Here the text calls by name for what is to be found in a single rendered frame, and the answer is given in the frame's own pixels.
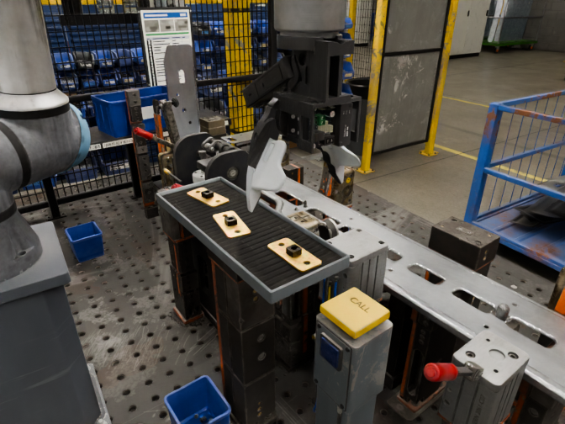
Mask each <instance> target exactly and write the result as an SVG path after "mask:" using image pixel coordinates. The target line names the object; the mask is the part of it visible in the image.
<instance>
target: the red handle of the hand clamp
mask: <svg viewBox="0 0 565 424"><path fill-rule="evenodd" d="M134 134H135V135H138V136H141V137H143V138H145V139H147V140H153V141H155V142H158V143H160V144H162V145H164V146H168V147H170V148H172V149H174V146H175V145H174V144H172V143H170V142H168V141H166V140H163V139H161V138H158V137H156V136H154V135H153V134H151V133H150V132H148V131H146V130H142V129H141V128H138V127H136V128H134Z"/></svg>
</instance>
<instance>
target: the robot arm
mask: <svg viewBox="0 0 565 424"><path fill-rule="evenodd" d="M345 18H346V0H274V29H275V30H276V31H280V34H277V48H279V49H284V50H292V55H291V56H284V57H283V58H282V59H281V60H280V61H278V62H277V63H276V64H274V65H273V66H272V67H270V68H269V69H268V70H267V71H265V72H264V73H263V74H261V75H260V76H259V77H258V78H257V79H256V80H255V81H253V82H251V84H249V85H248V86H247V87H246V88H244V89H243V90H242V93H243V96H244V99H245V101H246V106H247V108H248V109H249V108H255V107H256V108H257V109H262V108H265V107H267V108H266V111H265V113H264V115H263V116H262V117H261V119H260V120H259V121H258V123H257V125H256V127H255V129H254V131H253V134H252V137H251V144H250V150H249V155H248V160H247V164H248V169H247V175H246V201H247V209H248V210H249V211H250V212H252V213H253V212H254V210H255V208H256V206H257V204H258V202H259V200H260V198H261V197H260V196H261V191H262V190H265V191H273V192H277V191H279V190H280V189H281V188H282V187H283V184H284V183H285V180H286V175H285V173H284V171H283V169H282V166H281V163H282V160H283V157H284V155H285V152H286V150H287V145H286V143H285V142H284V141H283V140H285V141H291V142H293V143H296V144H297V146H298V148H299V149H301V150H303V151H307V152H308V153H311V154H312V153H314V148H317V149H319V150H321V152H322V154H323V160H324V161H325V162H326V163H327V165H328V170H329V171H328V172H329V174H330V175H331V176H332V177H333V178H334V179H335V180H336V181H337V182H338V183H339V184H342V183H343V179H344V166H348V167H359V166H360V165H361V162H360V160H359V158H358V157H357V156H356V155H355V154H353V153H352V152H351V151H349V150H347V149H346V148H345V147H344V146H346V145H349V144H350V140H352V141H355V142H358V133H359V123H360V113H361V102H362V97H360V96H357V95H353V94H349V93H343V92H342V91H341V88H342V74H343V60H344V55H351V54H354V44H355V40H347V39H342V35H343V34H339V32H340V31H342V30H343V29H344V28H345ZM352 109H356V123H355V131H353V130H351V117H352ZM279 134H281V135H282V140H277V139H278V136H279ZM90 142H91V137H90V131H89V128H88V125H87V121H86V120H85V119H82V113H81V112H80V111H79V110H78V109H77V108H76V107H75V106H73V105H72V104H70V103H69V98H68V97H67V96H66V95H65V94H64V93H63V92H61V91H60V90H59V89H58V88H57V87H56V83H55V74H54V70H53V65H52V60H51V56H50V47H49V43H48V38H47V33H46V28H45V21H44V15H43V11H42V7H41V1H40V0H0V283H1V282H3V281H6V280H8V279H11V278H13V277H15V276H17V275H19V274H21V273H23V272H24V271H26V270H28V269H29V268H31V267H32V266H33V265H34V264H35V263H37V261H38V260H39V259H40V257H41V255H42V252H43V248H42V246H41V243H40V239H39V237H38V235H37V234H36V233H35V232H34V230H33V229H32V228H31V226H30V225H29V224H28V222H27V221H26V220H25V219H24V217H23V216H22V215H21V214H20V213H19V212H18V209H17V206H16V204H15V201H14V197H13V191H15V190H18V189H20V188H23V187H26V186H28V185H30V184H32V183H36V182H38V181H40V180H43V179H45V178H48V177H51V176H53V175H56V174H60V173H63V172H66V171H68V170H69V169H71V168H72V167H74V166H76V165H78V164H80V163H81V162H82V161H83V160H84V159H85V158H86V156H87V154H88V152H89V148H90Z"/></svg>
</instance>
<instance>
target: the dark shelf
mask: <svg viewBox="0 0 565 424"><path fill-rule="evenodd" d="M214 115H216V116H219V117H220V118H223V119H224V122H225V126H228V125H232V124H231V118H228V117H226V116H223V115H222V114H218V113H216V112H214V111H212V110H209V109H201V110H199V118H203V117H209V116H214ZM162 130H163V136H164V138H166V137H169V135H168V132H167V128H166V127H165V128H162ZM89 131H90V137H91V142H90V148H89V152H91V151H99V150H103V149H108V148H113V147H117V146H126V145H130V144H134V143H133V138H132V135H127V136H123V137H119V138H114V137H112V136H111V135H108V134H106V133H104V132H102V131H101V130H98V127H97V126H96V127H90V128H89ZM148 132H150V133H151V134H153V135H154V136H156V130H150V131H148Z"/></svg>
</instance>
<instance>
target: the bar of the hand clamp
mask: <svg viewBox="0 0 565 424"><path fill-rule="evenodd" d="M159 103H160V104H159V106H157V107H156V108H157V109H160V110H161V111H162V114H163V117H164V120H165V123H166V128H167V132H168V135H169V138H170V141H171V143H172V144H174V145H176V143H177V142H178V141H179V140H180V139H181V138H180V135H179V132H178V128H177V123H176V120H175V117H174V113H173V111H172V105H173V106H174V107H178V105H179V102H178V100H177V98H173V99H172V101H166V99H163V100H160V101H159Z"/></svg>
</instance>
